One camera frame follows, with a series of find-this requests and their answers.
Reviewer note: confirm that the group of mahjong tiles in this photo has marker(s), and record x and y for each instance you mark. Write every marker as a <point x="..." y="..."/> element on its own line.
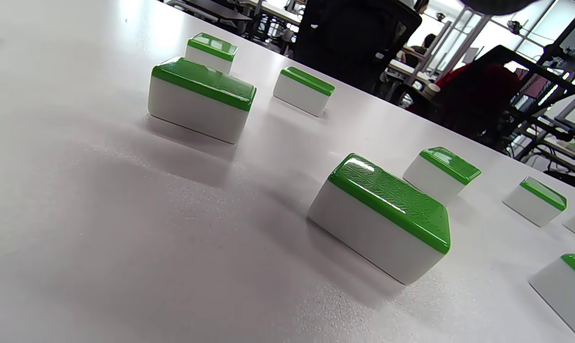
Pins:
<point x="387" y="205"/>

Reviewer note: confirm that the person's left hand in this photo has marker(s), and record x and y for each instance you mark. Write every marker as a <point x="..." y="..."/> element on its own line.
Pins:
<point x="497" y="5"/>

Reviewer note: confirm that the black mesh office chair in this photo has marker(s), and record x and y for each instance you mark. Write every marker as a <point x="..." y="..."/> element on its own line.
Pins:
<point x="349" y="43"/>

